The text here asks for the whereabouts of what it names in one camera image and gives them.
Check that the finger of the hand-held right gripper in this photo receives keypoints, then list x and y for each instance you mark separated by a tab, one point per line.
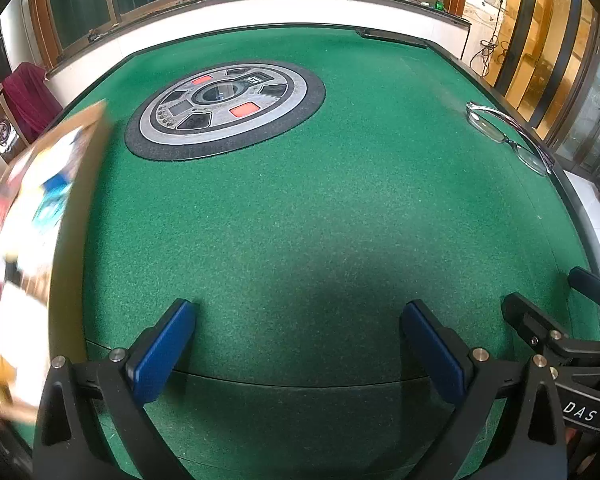
527	315
592	285

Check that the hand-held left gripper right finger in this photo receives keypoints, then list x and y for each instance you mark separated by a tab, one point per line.
437	352

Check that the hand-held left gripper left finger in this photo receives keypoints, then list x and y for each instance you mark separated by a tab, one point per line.
165	352

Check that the brown cardboard box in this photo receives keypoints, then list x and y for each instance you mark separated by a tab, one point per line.
87	155

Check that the golden framed glass door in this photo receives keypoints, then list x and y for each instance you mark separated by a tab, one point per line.
555	60

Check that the round grey table control panel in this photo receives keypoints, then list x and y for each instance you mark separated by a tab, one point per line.
180	110

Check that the carved wooden chair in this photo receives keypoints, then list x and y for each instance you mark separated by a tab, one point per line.
0	132

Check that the maroon cloth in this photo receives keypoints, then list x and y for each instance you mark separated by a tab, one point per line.
30	100

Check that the wooden framed window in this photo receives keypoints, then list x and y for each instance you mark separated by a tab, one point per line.
80	0

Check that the clear frame eyeglasses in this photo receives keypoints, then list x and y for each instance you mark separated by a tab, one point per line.
480	120

